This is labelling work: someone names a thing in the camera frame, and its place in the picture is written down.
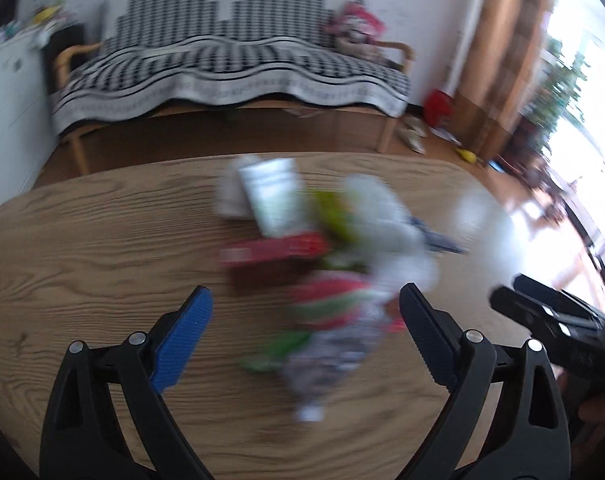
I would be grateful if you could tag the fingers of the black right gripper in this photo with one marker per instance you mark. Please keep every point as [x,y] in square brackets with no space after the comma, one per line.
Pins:
[545,311]

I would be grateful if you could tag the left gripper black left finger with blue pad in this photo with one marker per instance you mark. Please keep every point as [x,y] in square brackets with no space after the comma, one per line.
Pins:
[81,435]

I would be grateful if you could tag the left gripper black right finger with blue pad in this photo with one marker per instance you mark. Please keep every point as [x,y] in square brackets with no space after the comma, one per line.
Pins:
[504,417]

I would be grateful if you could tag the person's right hand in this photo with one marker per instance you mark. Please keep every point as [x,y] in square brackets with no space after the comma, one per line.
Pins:
[585,410]

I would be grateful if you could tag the blue white crumpled wrapper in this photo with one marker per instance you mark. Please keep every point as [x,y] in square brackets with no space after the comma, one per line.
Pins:
[435,241]

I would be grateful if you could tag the large white tissue wad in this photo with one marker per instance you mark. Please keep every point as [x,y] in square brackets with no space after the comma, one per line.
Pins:
[394,252]

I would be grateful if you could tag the yellow toy on floor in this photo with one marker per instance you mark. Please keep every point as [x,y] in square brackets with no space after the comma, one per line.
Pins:
[468,156]

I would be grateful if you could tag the potted green plant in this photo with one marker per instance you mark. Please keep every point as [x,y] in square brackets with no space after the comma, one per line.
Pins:
[555,95]

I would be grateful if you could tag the beige slipper near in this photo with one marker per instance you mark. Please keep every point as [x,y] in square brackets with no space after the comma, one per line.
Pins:
[413,139]

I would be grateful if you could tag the beige slipper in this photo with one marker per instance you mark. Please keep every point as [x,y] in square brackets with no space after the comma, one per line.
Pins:
[413,139]
[416,124]

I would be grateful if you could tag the beige slipper far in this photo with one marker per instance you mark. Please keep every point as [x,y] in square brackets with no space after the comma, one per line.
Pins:
[416,124]

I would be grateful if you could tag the red bag on floor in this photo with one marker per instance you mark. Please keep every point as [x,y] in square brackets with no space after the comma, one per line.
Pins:
[437,109]

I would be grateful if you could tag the yellow green snack bag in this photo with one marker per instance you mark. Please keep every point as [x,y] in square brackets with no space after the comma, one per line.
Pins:
[336,216]

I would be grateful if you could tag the long red carton box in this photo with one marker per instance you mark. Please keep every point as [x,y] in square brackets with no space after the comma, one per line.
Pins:
[305,246]

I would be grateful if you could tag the white plastic bag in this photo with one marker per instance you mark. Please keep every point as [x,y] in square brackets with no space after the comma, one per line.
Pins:
[231,201]

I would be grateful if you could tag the wooden sofa bench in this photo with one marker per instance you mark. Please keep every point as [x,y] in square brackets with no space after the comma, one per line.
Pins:
[62,70]

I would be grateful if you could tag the white side cabinet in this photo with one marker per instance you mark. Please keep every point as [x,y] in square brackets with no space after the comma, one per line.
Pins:
[27,137]

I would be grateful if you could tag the white green medicine box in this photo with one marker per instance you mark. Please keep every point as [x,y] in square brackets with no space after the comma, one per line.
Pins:
[275,192]

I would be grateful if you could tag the brown striped curtain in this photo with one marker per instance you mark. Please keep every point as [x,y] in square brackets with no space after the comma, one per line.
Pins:
[498,73]

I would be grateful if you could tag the pink plush toy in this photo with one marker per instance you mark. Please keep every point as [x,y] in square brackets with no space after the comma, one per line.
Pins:
[355,31]

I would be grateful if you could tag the black white striped blanket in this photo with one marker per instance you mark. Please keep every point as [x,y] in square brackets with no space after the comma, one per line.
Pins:
[220,53]

